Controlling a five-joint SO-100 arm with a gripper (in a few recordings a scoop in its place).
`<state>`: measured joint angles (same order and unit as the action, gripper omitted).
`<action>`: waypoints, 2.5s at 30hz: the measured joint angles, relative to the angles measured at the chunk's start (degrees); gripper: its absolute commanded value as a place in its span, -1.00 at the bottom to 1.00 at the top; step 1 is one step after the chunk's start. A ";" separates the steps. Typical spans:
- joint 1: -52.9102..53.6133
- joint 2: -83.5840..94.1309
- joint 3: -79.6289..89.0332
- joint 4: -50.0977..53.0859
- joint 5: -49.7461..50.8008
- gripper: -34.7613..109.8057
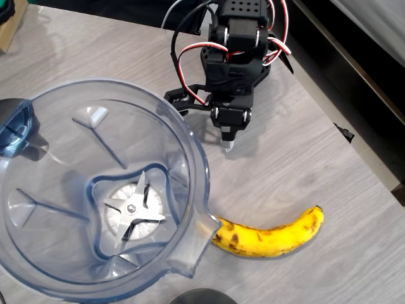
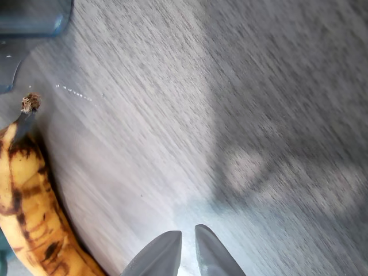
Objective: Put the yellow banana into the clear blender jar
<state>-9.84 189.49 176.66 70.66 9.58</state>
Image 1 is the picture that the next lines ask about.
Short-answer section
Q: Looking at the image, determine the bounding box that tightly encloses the spotted yellow banana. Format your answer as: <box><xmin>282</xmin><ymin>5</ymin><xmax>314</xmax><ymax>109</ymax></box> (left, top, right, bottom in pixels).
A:
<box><xmin>197</xmin><ymin>205</ymin><xmax>325</xmax><ymax>258</ymax></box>

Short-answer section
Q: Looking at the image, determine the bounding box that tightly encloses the clear blue-tinted blender jar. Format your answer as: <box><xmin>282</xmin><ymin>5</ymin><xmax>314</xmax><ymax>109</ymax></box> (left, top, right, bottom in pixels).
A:
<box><xmin>0</xmin><ymin>78</ymin><xmax>222</xmax><ymax>304</ymax></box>

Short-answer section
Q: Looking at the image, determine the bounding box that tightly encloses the black round object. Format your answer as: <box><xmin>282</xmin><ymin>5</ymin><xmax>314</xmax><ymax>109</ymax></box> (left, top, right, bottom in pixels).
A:
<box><xmin>170</xmin><ymin>288</ymin><xmax>237</xmax><ymax>304</ymax></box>

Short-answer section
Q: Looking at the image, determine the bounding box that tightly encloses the brown wooden furniture corner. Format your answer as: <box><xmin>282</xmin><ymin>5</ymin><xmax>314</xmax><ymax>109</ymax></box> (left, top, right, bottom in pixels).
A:
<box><xmin>390</xmin><ymin>179</ymin><xmax>405</xmax><ymax>206</ymax></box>

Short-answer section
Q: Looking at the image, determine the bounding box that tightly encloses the dark green-black object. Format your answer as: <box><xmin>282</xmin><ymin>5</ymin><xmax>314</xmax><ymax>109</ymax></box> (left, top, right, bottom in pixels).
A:
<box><xmin>0</xmin><ymin>0</ymin><xmax>16</xmax><ymax>23</ymax></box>

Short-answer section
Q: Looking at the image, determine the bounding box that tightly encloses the red white servo cable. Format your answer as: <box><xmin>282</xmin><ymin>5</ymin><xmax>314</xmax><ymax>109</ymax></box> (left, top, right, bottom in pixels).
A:
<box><xmin>177</xmin><ymin>43</ymin><xmax>230</xmax><ymax>105</ymax></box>
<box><xmin>261</xmin><ymin>0</ymin><xmax>292</xmax><ymax>67</ymax></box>

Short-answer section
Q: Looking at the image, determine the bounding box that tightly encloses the black camera cable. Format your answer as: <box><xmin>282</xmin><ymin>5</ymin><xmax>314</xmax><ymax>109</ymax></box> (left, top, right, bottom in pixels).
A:
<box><xmin>170</xmin><ymin>0</ymin><xmax>219</xmax><ymax>105</ymax></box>

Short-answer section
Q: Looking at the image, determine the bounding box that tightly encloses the dark brown wooden rail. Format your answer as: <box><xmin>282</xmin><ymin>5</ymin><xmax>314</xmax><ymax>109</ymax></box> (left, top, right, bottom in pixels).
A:
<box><xmin>289</xmin><ymin>0</ymin><xmax>405</xmax><ymax>127</ymax></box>

